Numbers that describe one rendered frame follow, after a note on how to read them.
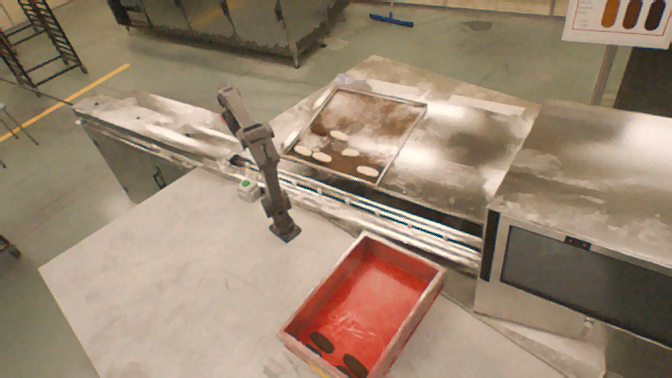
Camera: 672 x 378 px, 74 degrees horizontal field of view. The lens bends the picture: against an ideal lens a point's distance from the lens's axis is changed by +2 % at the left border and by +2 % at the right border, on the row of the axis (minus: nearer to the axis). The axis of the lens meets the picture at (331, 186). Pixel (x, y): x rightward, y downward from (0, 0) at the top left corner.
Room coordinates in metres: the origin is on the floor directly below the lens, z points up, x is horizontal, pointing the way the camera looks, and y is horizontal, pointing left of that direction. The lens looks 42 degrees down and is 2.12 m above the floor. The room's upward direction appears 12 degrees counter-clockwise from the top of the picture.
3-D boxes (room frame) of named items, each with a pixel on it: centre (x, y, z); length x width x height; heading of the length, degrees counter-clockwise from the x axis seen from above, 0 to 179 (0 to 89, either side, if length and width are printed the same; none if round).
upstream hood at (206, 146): (2.12, 0.90, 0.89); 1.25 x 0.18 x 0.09; 48
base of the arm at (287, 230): (1.22, 0.22, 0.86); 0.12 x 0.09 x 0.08; 37
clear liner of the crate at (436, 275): (0.77, -0.03, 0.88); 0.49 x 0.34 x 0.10; 134
